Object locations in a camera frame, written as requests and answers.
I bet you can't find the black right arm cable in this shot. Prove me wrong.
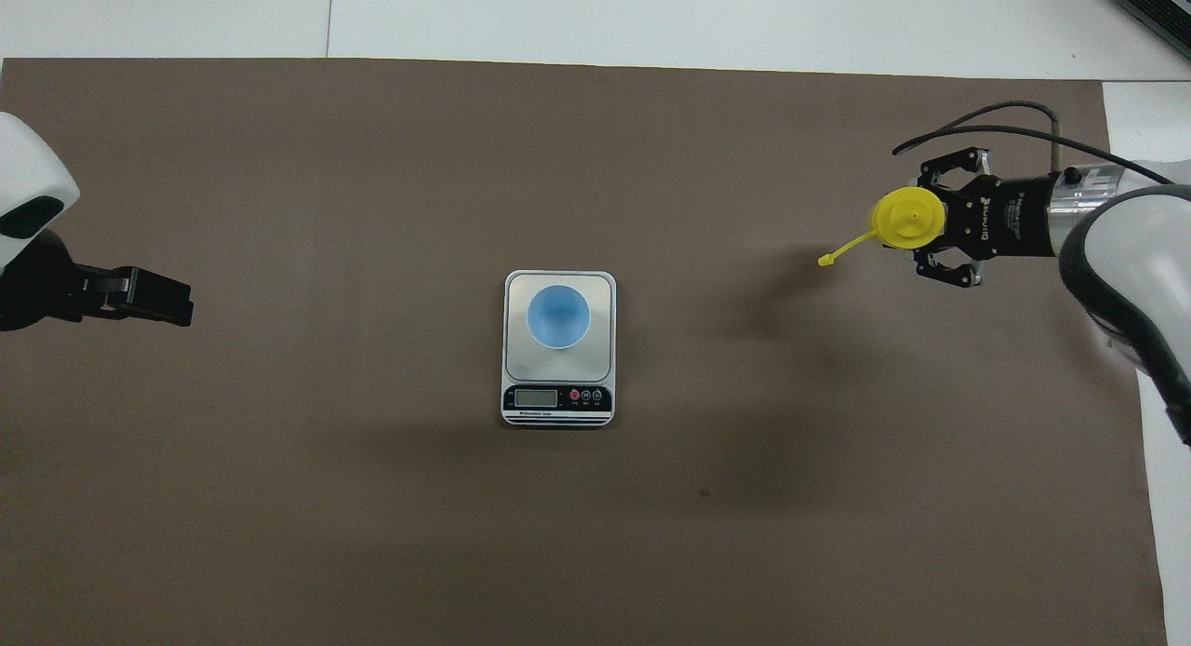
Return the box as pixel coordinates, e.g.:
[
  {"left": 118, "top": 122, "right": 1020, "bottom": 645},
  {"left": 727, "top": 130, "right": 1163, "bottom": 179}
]
[{"left": 891, "top": 101, "right": 1175, "bottom": 186}]

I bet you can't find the light blue plastic cup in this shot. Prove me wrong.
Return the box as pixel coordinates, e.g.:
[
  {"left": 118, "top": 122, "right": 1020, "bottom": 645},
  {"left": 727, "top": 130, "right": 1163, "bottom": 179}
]
[{"left": 526, "top": 284, "right": 592, "bottom": 350}]

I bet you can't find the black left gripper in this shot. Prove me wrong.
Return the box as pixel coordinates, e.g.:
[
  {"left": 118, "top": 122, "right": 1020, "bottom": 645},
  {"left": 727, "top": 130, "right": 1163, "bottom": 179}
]
[{"left": 0, "top": 229, "right": 194, "bottom": 333}]

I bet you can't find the grey ribbed metal device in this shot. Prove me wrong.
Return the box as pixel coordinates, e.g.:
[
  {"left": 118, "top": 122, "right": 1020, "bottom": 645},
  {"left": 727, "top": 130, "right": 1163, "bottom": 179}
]
[{"left": 1114, "top": 0, "right": 1191, "bottom": 34}]

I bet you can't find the silver digital kitchen scale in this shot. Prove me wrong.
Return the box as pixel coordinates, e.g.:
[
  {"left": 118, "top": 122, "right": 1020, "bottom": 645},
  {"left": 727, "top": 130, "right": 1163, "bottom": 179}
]
[{"left": 502, "top": 270, "right": 617, "bottom": 428}]

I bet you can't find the brown paper table mat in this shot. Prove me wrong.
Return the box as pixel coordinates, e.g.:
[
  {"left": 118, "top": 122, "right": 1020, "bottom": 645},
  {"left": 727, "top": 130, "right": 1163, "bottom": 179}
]
[{"left": 0, "top": 58, "right": 1169, "bottom": 646}]

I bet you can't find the yellow squeeze bottle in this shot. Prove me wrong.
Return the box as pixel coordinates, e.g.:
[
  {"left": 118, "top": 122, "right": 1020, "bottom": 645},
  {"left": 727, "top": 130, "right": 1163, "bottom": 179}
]
[{"left": 818, "top": 187, "right": 947, "bottom": 268}]

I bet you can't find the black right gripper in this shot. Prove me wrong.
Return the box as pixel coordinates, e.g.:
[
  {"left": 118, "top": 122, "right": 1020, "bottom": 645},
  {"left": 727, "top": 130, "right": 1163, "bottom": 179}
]
[{"left": 914, "top": 147, "right": 1057, "bottom": 288}]

